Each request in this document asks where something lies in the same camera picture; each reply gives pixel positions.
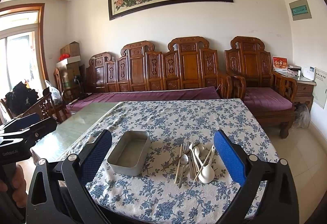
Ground white ladle spoon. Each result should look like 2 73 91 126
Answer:
198 144 216 184

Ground white plastic fork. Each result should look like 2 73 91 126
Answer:
188 142 196 180

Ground small metal spoon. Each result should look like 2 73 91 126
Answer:
178 154 188 189

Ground metal fork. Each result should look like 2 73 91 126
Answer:
183 142 190 175

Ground beige chopstick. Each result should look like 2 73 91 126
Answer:
195 149 212 181
174 143 183 184

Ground large metal spoon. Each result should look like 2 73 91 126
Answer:
197 144 205 156

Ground white plastic spoon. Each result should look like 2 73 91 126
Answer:
193 147 203 166

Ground person's left hand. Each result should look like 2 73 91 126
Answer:
12 164 28 208

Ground wooden chair at left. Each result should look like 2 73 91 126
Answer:
1 87 70 123

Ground white plastic bag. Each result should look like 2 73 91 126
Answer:
45 80 63 106

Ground grey metal tray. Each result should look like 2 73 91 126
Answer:
107 130 151 176

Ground stacked cardboard boxes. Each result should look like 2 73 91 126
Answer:
54 41 81 91

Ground purple armchair cushion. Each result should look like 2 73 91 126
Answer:
244 87 293 112

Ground carved wooden armchair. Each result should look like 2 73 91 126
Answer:
224 36 297 139

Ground blue floral tablecloth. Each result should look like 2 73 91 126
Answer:
66 99 279 223

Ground wooden side table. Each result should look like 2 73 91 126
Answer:
281 72 317 112

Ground white device on side table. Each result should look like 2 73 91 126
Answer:
302 66 315 81

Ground red calendar card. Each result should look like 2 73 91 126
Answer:
272 56 288 72

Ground long carved wooden sofa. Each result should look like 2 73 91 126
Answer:
63 36 232 104

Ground white wall cabinet door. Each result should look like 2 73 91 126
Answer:
313 68 327 109

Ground grey wall panel box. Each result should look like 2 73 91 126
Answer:
289 0 312 21

